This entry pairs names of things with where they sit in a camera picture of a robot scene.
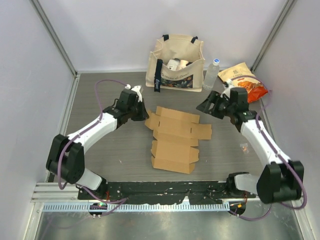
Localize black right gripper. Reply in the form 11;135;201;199
196;90;235;120

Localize brown cardboard box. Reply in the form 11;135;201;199
145;106;212;174

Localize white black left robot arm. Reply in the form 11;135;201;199
46;85;149;200

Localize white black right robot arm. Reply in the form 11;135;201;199
197;87;307;205

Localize clear plastic water bottle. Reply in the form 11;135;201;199
202;58;220;90

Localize cassava chips bag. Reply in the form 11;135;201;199
218;62;269;104

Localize white items inside bag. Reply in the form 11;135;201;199
166;58;191;71

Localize beige canvas tote bag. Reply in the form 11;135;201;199
145;34;205;92

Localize small clear wrapper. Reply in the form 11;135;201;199
240;143;249;154

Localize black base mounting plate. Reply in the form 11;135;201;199
76;180;256;205

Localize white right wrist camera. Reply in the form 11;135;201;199
222;79;234;98

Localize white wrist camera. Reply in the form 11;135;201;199
124;84;143;102
222;79;234;98

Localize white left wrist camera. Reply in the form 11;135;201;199
124;84;143;102

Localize aluminium frame post right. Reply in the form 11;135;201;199
250;0;297;73

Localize aluminium frame post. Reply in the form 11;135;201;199
250;0;297;73
29;0;78;77

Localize white slotted cable duct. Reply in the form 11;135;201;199
42;202;230;213

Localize aluminium front rail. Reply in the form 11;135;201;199
30;182;79;203

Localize aluminium frame post left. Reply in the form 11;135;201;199
29;0;78;77

